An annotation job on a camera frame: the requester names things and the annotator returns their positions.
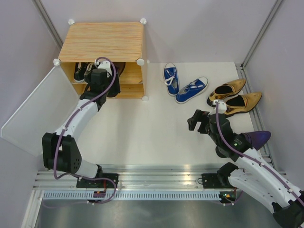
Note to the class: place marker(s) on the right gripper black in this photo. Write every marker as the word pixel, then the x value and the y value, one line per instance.
pixel 199 116

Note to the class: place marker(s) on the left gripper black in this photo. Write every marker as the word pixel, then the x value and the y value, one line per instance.
pixel 115 88

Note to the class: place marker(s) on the purple loafer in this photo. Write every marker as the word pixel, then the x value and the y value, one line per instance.
pixel 120 66
pixel 257 138

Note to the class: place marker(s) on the black canvas sneaker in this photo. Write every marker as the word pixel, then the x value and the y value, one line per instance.
pixel 88 71
pixel 79 72

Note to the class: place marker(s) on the blue canvas sneaker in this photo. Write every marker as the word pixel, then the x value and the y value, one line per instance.
pixel 193 89
pixel 171 79

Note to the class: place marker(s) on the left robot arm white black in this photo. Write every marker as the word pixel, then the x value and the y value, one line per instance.
pixel 60 150

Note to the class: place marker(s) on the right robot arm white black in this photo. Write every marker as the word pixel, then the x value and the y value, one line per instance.
pixel 248 171

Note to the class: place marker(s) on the wooden shoe cabinet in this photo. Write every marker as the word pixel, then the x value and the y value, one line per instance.
pixel 121 42

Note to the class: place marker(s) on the frosted white cabinet door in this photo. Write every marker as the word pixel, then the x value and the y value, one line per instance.
pixel 44 110

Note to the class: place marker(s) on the gold loafer lower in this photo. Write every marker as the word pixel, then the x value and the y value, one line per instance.
pixel 242 103

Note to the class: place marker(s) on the gold loafer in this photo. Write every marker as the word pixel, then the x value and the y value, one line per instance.
pixel 242 103
pixel 226 90

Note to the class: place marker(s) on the gold loafer upper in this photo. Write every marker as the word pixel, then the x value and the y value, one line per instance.
pixel 226 90

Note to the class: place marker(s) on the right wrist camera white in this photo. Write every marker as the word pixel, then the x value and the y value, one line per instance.
pixel 220 106

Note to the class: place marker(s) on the aluminium mounting rail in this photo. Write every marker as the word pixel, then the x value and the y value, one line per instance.
pixel 137 177

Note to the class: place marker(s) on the left aluminium frame post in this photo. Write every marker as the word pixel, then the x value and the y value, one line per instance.
pixel 47 20

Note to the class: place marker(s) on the aluminium frame post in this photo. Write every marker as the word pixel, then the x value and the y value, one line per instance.
pixel 47 20
pixel 271 15

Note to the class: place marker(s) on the white slotted cable duct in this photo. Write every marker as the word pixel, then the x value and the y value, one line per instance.
pixel 131 195

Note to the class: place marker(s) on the right aluminium frame post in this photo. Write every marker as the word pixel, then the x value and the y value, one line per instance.
pixel 271 15

